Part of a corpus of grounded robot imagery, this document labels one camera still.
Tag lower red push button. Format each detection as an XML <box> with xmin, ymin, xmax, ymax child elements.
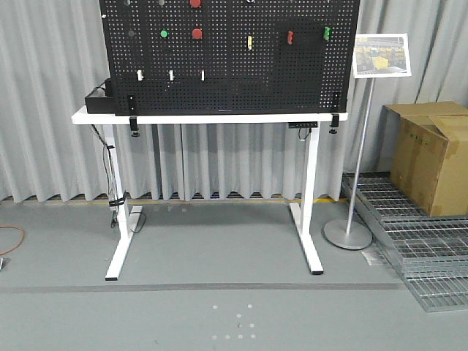
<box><xmin>192</xmin><ymin>28</ymin><xmax>203</xmax><ymax>39</ymax></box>

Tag red push button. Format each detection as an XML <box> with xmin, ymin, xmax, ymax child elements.
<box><xmin>192</xmin><ymin>28</ymin><xmax>203</xmax><ymax>39</ymax></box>
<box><xmin>189</xmin><ymin>0</ymin><xmax>202</xmax><ymax>8</ymax></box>

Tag upper red push button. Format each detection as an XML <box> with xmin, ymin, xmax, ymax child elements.
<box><xmin>189</xmin><ymin>0</ymin><xmax>202</xmax><ymax>8</ymax></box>

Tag white standing desk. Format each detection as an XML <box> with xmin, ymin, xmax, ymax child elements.
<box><xmin>71</xmin><ymin>107</ymin><xmax>349</xmax><ymax>281</ymax></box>

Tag desk control panel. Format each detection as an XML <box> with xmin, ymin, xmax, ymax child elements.
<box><xmin>288</xmin><ymin>121</ymin><xmax>318</xmax><ymax>129</ymax></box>

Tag left black clamp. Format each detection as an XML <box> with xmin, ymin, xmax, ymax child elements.
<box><xmin>127</xmin><ymin>95</ymin><xmax>140</xmax><ymax>137</ymax></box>

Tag black clamp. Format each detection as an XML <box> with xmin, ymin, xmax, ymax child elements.
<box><xmin>127</xmin><ymin>95</ymin><xmax>140</xmax><ymax>137</ymax></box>
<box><xmin>328</xmin><ymin>92</ymin><xmax>341</xmax><ymax>135</ymax></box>

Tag right black clamp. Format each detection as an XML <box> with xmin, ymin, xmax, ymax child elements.
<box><xmin>328</xmin><ymin>92</ymin><xmax>341</xmax><ymax>135</ymax></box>

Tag black perforated pegboard panel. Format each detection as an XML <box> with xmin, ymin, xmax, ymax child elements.
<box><xmin>99</xmin><ymin>0</ymin><xmax>361</xmax><ymax>116</ymax></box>

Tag black box on desk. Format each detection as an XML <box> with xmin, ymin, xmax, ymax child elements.
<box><xmin>85</xmin><ymin>78</ymin><xmax>116</xmax><ymax>114</ymax></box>

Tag sign stand with photo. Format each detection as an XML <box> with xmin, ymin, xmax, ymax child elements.
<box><xmin>323</xmin><ymin>33</ymin><xmax>412</xmax><ymax>250</ymax></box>

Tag brown cardboard box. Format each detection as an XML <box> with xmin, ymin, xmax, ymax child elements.
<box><xmin>385</xmin><ymin>101</ymin><xmax>467</xmax><ymax>216</ymax></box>

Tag metal floor grating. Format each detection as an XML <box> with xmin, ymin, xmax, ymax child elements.
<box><xmin>355</xmin><ymin>173</ymin><xmax>467</xmax><ymax>312</ymax></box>

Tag grey curtain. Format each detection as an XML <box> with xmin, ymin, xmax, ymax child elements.
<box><xmin>1</xmin><ymin>1</ymin><xmax>467</xmax><ymax>202</ymax></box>

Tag black desk cables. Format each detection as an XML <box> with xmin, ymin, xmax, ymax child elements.
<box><xmin>91</xmin><ymin>124</ymin><xmax>147</xmax><ymax>235</ymax></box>

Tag red toggle switch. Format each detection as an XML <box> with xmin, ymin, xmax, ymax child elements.
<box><xmin>287</xmin><ymin>31</ymin><xmax>294</xmax><ymax>45</ymax></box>

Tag green toggle switch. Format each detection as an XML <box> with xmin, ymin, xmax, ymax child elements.
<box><xmin>323</xmin><ymin>26</ymin><xmax>331</xmax><ymax>41</ymax></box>

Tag orange cable on floor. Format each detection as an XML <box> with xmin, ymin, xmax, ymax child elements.
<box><xmin>0</xmin><ymin>225</ymin><xmax>26</xmax><ymax>257</ymax></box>

